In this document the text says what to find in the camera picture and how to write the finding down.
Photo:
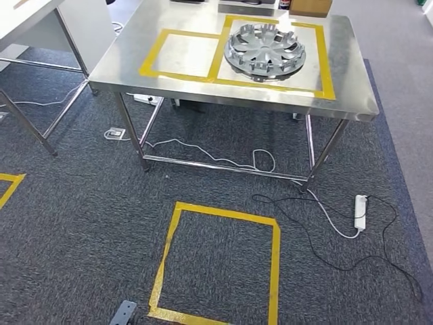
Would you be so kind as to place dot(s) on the silver wheel hubcap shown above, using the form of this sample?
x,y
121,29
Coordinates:
x,y
267,51

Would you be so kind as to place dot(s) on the steel workbench table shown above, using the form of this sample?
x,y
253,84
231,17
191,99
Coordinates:
x,y
345,67

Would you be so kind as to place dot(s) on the white power strip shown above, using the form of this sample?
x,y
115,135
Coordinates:
x,y
147,98
360,215

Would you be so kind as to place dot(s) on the white floor socket box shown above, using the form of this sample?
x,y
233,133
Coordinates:
x,y
116,133

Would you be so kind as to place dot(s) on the yellow floor tape square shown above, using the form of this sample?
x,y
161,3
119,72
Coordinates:
x,y
275,278

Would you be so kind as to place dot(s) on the blue soda can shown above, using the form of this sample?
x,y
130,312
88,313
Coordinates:
x,y
284,3

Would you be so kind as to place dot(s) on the brown cardboard box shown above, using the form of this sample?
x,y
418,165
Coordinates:
x,y
311,6

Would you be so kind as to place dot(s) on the white desk with metal legs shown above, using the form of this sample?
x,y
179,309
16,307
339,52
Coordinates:
x,y
84,31

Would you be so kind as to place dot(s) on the green bin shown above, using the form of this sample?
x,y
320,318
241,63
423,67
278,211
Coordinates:
x,y
422,2

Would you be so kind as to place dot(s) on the white furniture block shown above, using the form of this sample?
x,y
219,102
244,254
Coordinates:
x,y
429,11

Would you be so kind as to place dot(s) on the small yellow tape frame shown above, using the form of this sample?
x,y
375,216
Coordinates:
x,y
152,56

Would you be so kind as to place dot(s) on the large yellow tape frame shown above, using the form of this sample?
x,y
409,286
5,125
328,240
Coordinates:
x,y
324,63

